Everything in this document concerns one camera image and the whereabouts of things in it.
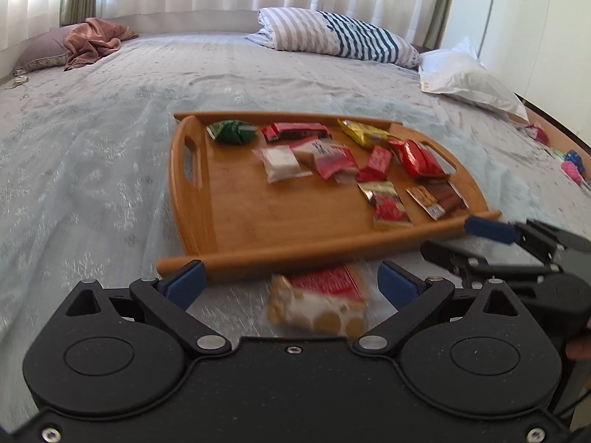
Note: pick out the red snack bag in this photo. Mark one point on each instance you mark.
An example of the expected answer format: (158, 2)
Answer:
(418, 159)

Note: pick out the person's right hand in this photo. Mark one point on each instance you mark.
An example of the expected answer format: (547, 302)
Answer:
(579, 348)

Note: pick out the green snack packet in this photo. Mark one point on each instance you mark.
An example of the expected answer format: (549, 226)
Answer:
(228, 133)

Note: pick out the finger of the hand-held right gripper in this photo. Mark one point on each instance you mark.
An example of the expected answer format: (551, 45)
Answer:
(489, 230)
(443, 254)

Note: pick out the gold and red candy packet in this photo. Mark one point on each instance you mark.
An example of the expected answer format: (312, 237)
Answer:
(388, 205)

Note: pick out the wooden bed frame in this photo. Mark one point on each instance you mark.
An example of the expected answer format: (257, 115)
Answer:
(554, 120)

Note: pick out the red biscuit packet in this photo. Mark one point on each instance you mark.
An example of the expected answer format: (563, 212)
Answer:
(376, 164)

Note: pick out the clear packet with red label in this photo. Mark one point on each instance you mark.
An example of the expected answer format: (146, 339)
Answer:
(332, 281)

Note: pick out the brown chocolate packet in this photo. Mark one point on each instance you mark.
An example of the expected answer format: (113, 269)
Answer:
(438, 198)

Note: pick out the pink crumpled cloth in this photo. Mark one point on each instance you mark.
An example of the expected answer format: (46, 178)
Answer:
(94, 39)

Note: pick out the white pillow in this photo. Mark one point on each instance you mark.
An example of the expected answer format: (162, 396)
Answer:
(466, 74)

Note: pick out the blue and pink toy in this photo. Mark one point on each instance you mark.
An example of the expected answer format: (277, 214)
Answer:
(572, 164)

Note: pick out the purple pillow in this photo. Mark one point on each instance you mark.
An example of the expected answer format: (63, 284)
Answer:
(41, 50)

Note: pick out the long red snack bar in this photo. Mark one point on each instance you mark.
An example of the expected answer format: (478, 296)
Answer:
(302, 130)

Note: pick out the striped pillow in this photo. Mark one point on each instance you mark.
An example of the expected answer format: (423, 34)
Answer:
(332, 32)

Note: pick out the light blue snowflake bedspread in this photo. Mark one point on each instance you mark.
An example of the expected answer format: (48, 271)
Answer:
(92, 147)

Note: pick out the wooden serving tray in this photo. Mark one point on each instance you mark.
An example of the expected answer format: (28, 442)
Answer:
(240, 207)

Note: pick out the yellow snack packet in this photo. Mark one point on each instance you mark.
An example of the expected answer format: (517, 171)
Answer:
(364, 134)

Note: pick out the pink-edged clear pastry packet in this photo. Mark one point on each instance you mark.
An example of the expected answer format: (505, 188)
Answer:
(332, 159)

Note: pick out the small white object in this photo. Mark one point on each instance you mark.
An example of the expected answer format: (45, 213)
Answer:
(16, 80)

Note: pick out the small red toy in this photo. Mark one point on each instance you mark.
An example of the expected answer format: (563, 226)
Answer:
(538, 134)

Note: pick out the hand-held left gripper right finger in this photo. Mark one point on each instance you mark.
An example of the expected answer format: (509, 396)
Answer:
(397, 284)

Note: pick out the cream round-biscuit packet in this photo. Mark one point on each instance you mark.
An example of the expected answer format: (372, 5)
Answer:
(314, 309)

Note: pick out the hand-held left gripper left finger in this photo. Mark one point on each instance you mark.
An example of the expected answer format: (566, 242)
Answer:
(184, 284)

